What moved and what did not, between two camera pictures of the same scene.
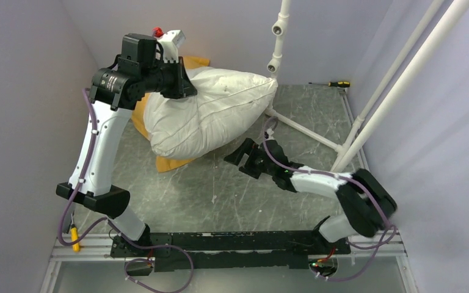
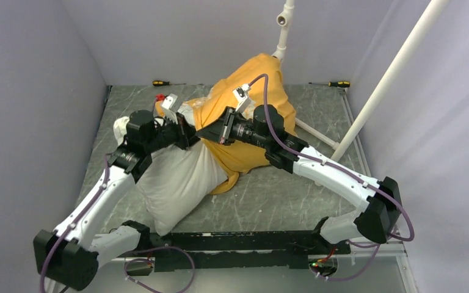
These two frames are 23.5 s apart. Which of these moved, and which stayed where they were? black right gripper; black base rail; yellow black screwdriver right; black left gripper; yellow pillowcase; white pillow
Moved: black left gripper; black right gripper; white pillow; yellow pillowcase
Stayed: yellow black screwdriver right; black base rail
